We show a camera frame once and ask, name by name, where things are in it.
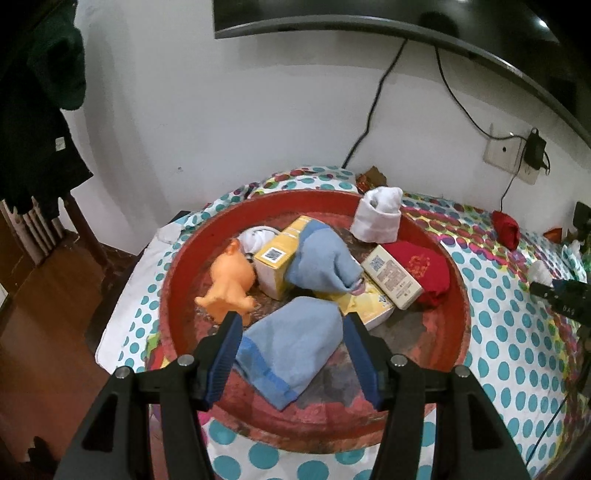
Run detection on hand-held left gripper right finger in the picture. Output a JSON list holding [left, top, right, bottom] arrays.
[[342, 313, 532, 480]]

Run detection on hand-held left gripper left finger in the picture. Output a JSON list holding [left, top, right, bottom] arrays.
[[53, 311, 244, 480]]

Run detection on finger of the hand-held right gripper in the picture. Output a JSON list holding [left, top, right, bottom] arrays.
[[529, 279, 561, 304]]

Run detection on yellow carton box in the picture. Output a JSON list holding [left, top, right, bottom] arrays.
[[314, 272, 395, 332], [253, 215, 319, 301]]

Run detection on round red tray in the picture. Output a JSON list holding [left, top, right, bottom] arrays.
[[157, 188, 472, 439]]

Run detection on light blue sock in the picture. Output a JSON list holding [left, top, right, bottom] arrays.
[[284, 220, 365, 296], [233, 295, 345, 411]]

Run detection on orange rubber toy figure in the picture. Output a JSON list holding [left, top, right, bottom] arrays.
[[194, 239, 259, 328]]

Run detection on beige printed box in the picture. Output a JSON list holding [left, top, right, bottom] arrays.
[[360, 244, 424, 311]]

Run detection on white sock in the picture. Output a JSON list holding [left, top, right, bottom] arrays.
[[350, 186, 403, 244], [238, 226, 280, 257], [529, 259, 555, 286]]

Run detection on polka dot tablecloth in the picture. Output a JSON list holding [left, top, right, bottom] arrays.
[[95, 164, 591, 480]]

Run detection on red sock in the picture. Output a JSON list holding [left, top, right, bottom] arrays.
[[490, 210, 520, 252]]

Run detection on red pouch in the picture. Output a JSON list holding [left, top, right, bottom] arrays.
[[383, 240, 453, 308]]

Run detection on black power adapter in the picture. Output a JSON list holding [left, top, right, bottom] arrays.
[[524, 128, 551, 175]]

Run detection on brown candy wrappers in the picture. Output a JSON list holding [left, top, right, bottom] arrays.
[[355, 167, 389, 192]]

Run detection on ribbed beige panel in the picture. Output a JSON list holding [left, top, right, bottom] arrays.
[[0, 198, 65, 266]]

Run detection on black hanging garment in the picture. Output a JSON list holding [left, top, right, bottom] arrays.
[[0, 0, 95, 217]]

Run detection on dark green hanging garment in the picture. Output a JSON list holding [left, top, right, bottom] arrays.
[[28, 9, 88, 112]]

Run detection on thin adapter cable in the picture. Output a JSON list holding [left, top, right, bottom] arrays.
[[500, 173, 518, 213]]

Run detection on white wall socket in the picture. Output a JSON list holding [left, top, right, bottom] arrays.
[[482, 124, 543, 185]]

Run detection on dark wooden post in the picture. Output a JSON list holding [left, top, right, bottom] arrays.
[[62, 191, 112, 268]]

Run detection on black television cable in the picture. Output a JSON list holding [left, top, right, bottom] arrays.
[[434, 46, 532, 139], [342, 39, 409, 168]]

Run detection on black wall television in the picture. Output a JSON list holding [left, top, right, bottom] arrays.
[[212, 0, 591, 153]]

